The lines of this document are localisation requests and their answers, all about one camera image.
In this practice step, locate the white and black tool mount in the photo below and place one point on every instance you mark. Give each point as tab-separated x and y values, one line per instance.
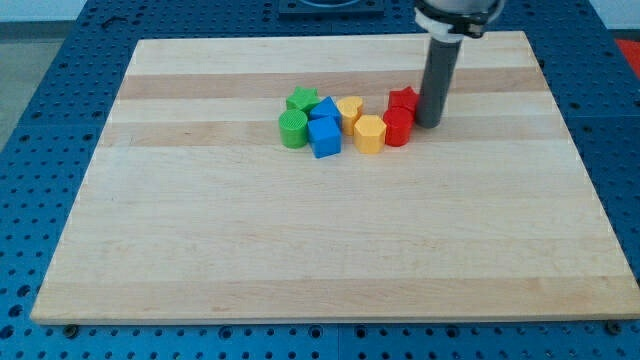
449	21

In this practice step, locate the green cylinder block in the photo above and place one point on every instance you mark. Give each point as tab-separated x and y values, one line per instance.
293	128

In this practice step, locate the yellow heart block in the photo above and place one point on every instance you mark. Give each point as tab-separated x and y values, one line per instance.
350	109

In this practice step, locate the wooden board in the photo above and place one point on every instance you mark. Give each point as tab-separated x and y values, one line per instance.
191	210

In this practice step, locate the red cylinder block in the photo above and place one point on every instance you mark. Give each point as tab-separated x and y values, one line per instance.
399	122

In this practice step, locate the blue triangle block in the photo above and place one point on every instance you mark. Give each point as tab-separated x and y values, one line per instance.
326	108

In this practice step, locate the blue cube block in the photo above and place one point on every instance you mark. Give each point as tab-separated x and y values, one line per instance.
325	137

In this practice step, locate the green star block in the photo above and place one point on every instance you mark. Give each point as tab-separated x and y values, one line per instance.
303	99

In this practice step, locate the yellow hexagon block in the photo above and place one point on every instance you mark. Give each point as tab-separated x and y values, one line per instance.
369	134

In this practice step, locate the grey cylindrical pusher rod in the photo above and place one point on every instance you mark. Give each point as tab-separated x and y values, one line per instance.
439	68

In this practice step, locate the red star block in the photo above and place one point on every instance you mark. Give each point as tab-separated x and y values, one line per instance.
405	98

